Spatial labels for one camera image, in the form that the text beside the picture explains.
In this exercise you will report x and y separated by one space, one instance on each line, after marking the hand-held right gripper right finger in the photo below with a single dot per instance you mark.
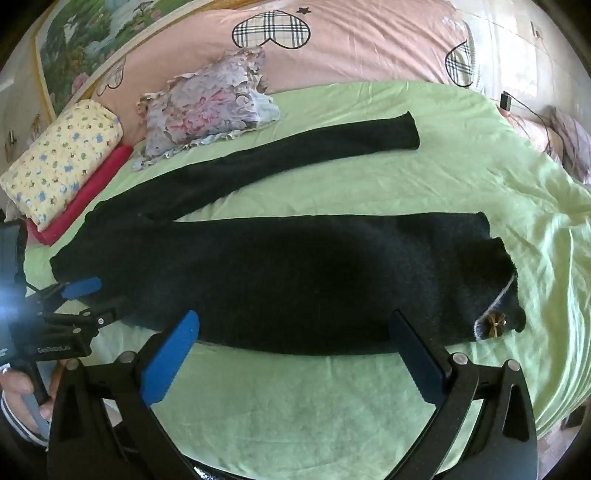
415 360

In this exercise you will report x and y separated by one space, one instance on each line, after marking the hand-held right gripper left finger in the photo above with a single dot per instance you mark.
171 360

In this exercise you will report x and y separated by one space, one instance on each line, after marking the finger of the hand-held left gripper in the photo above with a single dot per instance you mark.
83 286
104 314

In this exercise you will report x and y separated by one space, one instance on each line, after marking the black pants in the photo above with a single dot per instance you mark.
277 277

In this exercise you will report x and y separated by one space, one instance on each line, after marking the person's left forearm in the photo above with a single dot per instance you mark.
14 427

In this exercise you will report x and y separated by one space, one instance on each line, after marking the person's left hand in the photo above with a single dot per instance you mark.
18 387

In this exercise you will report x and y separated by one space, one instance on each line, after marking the red pillow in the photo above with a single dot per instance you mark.
92 184

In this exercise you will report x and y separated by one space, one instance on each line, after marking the green bed sheet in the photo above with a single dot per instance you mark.
323 406

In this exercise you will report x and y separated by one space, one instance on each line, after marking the yellow printed pillow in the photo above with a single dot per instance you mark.
60 161

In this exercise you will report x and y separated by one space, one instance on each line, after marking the floral ruffled pillow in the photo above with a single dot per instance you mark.
207 101

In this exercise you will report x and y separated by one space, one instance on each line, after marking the gold framed painting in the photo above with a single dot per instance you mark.
92 37

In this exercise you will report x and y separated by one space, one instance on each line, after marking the striped cloth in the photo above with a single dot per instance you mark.
575 138

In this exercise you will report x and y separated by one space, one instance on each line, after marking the black charger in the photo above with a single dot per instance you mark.
505 101

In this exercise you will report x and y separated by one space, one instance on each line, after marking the pink heart print quilt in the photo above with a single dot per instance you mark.
369 46

